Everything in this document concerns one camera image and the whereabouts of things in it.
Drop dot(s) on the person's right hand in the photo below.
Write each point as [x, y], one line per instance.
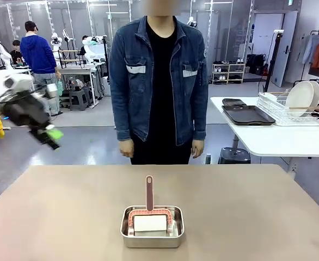
[126, 148]

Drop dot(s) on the person's right forearm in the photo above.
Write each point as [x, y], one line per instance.
[122, 117]

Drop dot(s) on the small dark flat tray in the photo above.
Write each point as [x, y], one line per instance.
[233, 102]

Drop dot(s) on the large beige plate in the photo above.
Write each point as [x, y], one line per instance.
[299, 98]

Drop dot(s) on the black light stand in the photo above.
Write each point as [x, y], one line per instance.
[276, 54]

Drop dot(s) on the person's left forearm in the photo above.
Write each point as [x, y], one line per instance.
[200, 117]

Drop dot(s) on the stainless steel rectangular container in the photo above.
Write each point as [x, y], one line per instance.
[151, 240]

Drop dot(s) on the man in blue hoodie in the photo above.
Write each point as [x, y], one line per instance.
[37, 54]

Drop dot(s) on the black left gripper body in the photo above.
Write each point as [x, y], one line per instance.
[26, 112]

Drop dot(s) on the grey step stools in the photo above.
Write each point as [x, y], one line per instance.
[80, 99]

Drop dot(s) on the person in denim jacket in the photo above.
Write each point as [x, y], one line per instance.
[132, 95]

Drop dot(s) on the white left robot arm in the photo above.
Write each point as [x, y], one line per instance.
[1, 81]

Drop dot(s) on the white side table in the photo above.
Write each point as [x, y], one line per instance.
[271, 138]

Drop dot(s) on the small beige plate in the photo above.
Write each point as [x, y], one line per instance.
[317, 92]

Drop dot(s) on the person's left hand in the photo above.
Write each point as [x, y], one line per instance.
[198, 149]

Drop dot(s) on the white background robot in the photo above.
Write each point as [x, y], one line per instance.
[92, 49]

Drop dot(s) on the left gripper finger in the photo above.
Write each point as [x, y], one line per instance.
[46, 142]
[54, 133]

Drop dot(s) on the wooden shoe rack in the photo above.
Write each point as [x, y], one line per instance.
[227, 72]

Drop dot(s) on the black plastic stool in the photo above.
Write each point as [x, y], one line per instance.
[234, 156]

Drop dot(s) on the pink lint roller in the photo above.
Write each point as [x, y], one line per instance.
[149, 190]

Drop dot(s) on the light blue hanging shirt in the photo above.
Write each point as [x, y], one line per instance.
[307, 49]

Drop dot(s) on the seated person in black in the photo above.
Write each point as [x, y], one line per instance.
[16, 53]

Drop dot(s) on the large dark flat tray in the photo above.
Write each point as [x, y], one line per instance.
[246, 115]

